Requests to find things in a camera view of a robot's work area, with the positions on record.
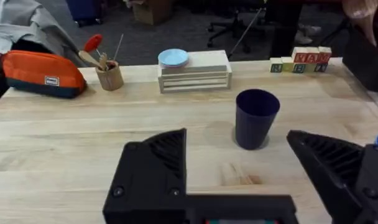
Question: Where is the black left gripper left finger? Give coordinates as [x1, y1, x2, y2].
[102, 128, 188, 224]

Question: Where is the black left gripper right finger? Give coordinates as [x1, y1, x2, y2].
[286, 129, 378, 224]

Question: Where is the dark navy plastic cup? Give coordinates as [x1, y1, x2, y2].
[234, 88, 281, 151]

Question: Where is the wooden utensil holder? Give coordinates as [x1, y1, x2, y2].
[94, 60, 125, 91]

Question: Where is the white wooden crate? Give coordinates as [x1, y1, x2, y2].
[157, 49, 233, 95]

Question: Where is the light blue plate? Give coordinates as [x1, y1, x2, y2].
[157, 48, 190, 68]

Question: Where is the stack of toy letter blocks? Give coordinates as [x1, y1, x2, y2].
[269, 46, 333, 74]

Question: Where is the wooden spoon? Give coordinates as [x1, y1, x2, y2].
[78, 50, 106, 71]

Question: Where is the thin metal stick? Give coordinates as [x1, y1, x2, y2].
[113, 33, 125, 62]

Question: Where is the red spoon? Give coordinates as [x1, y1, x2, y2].
[83, 34, 104, 57]

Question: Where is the orange zip bag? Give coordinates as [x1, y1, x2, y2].
[1, 50, 88, 100]

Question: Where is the cardboard box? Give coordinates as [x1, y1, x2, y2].
[132, 0, 173, 26]

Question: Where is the person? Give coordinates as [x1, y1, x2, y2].
[264, 0, 322, 58]

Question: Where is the black office chair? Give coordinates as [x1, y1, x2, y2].
[206, 9, 252, 54]

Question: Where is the grey cloth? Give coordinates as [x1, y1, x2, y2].
[0, 0, 86, 68]

